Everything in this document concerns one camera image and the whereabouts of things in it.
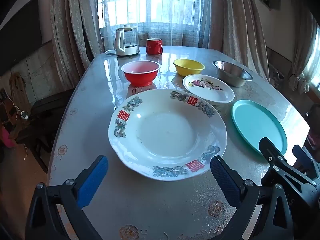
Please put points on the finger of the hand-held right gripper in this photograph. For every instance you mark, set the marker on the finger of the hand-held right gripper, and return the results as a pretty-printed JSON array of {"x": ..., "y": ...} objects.
[
  {"x": 303, "y": 156},
  {"x": 271, "y": 152}
]

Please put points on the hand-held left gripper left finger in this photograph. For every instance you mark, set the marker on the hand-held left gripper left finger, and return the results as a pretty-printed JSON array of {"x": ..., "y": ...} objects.
[{"x": 91, "y": 182}]

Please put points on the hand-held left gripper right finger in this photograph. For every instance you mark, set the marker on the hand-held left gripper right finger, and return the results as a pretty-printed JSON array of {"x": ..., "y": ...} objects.
[{"x": 225, "y": 180}]

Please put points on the teal plastic plate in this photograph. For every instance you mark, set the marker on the teal plastic plate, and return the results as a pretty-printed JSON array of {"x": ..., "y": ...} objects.
[{"x": 255, "y": 125}]

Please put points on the large white printed plate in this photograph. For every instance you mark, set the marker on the large white printed plate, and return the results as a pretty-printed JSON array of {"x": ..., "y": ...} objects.
[{"x": 165, "y": 135}]

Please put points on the stainless steel bowl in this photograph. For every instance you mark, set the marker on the stainless steel bowl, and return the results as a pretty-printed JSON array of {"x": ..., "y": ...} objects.
[{"x": 232, "y": 75}]

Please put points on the small white floral plate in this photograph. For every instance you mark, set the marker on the small white floral plate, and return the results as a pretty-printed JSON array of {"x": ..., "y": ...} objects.
[{"x": 210, "y": 90}]

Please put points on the red plastic bowl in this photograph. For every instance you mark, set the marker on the red plastic bowl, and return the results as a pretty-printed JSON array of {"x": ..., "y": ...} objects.
[{"x": 140, "y": 73}]

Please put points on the yellow plastic bowl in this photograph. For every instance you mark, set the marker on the yellow plastic bowl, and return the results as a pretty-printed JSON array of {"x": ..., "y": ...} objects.
[{"x": 187, "y": 66}]

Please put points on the dark chair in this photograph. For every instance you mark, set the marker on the dark chair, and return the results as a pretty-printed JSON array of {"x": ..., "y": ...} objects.
[{"x": 42, "y": 120}]

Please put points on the tied beige side curtain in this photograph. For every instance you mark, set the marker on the tied beige side curtain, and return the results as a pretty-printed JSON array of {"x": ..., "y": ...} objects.
[{"x": 305, "y": 62}]

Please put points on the white power adapter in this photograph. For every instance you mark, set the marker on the white power adapter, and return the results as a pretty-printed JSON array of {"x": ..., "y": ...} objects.
[{"x": 25, "y": 115}]

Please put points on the beige patterned curtain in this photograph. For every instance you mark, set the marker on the beige patterned curtain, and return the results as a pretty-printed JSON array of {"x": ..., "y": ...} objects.
[
  {"x": 235, "y": 25},
  {"x": 70, "y": 30}
]

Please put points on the white glass electric kettle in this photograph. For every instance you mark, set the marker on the white glass electric kettle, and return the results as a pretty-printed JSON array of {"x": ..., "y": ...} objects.
[{"x": 125, "y": 42}]

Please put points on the red mug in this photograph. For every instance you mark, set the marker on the red mug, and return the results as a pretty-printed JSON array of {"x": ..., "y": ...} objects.
[{"x": 153, "y": 47}]

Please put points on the sheer white curtain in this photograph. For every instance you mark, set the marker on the sheer white curtain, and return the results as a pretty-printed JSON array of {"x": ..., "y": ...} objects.
[{"x": 175, "y": 32}]

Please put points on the black flat screen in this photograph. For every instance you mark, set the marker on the black flat screen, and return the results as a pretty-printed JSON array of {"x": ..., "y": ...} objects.
[{"x": 20, "y": 37}]

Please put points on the barred window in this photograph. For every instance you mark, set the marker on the barred window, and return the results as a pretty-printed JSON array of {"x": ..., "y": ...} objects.
[{"x": 152, "y": 0}]

